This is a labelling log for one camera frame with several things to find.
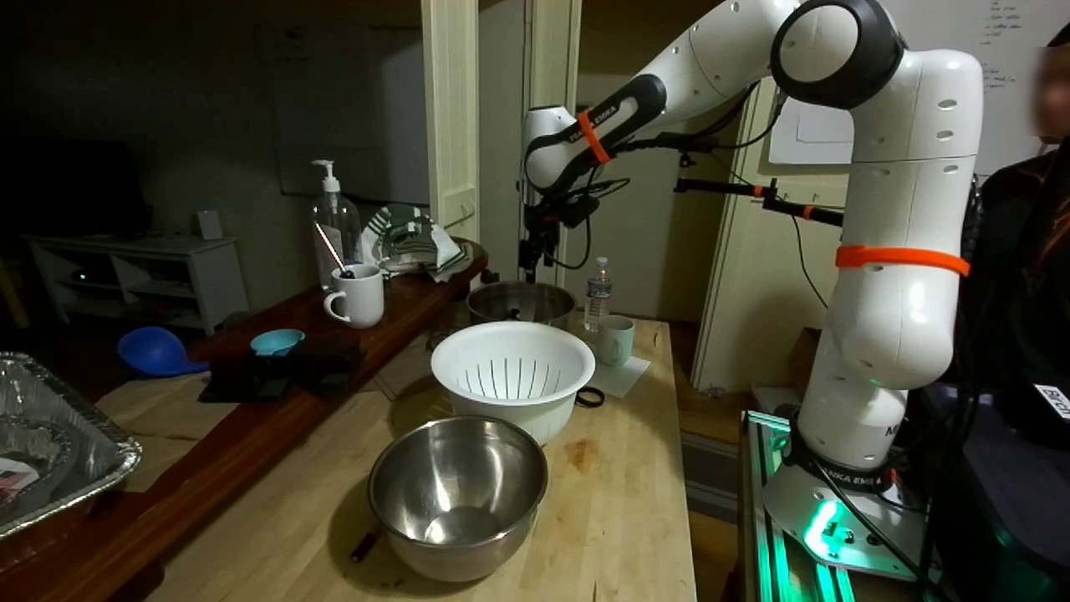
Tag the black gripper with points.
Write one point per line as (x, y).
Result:
(539, 220)

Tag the white printed notice sheet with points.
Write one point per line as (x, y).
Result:
(808, 135)

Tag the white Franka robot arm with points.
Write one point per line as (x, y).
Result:
(905, 287)

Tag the blue round bowl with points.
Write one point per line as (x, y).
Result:
(153, 351)

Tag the white plastic colander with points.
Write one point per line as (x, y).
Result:
(511, 379)

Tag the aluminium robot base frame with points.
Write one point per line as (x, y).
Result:
(822, 524)

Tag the aluminium foil tray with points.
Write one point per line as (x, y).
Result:
(50, 447)

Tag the white paper sheet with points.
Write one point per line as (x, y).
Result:
(623, 379)

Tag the white shelf unit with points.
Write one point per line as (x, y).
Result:
(168, 277)

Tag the clear plastic water bottle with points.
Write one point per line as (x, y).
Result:
(599, 295)

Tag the person in dark clothing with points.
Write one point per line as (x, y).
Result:
(1022, 368)

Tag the clear soap pump bottle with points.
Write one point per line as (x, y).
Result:
(325, 213)

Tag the small teal bowl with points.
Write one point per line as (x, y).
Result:
(276, 342)

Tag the white ceramic cup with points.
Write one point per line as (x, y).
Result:
(617, 342)

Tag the green striped white towel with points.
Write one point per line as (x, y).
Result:
(404, 235)

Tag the black cloth pad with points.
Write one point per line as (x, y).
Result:
(239, 379)

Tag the brown wooden counter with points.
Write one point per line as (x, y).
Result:
(223, 447)

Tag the black rod with orange clamps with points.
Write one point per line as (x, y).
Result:
(737, 187)

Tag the white straw in mug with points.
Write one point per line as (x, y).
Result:
(328, 249)

